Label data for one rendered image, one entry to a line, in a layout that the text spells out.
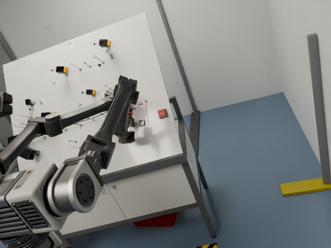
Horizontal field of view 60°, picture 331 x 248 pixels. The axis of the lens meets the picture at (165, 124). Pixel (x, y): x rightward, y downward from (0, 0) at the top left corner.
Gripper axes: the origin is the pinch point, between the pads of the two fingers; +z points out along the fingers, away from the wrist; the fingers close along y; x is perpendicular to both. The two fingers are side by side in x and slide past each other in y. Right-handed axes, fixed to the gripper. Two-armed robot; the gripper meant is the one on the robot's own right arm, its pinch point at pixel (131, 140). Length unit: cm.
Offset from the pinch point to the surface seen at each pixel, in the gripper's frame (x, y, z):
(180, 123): -23, -24, 48
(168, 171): 18.2, -18.7, 20.8
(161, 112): -16.8, -20.1, 1.1
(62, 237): 61, 75, 50
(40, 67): -62, 71, -3
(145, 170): 17.9, -5.5, 12.1
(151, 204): 39, -2, 40
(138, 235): 63, 25, 89
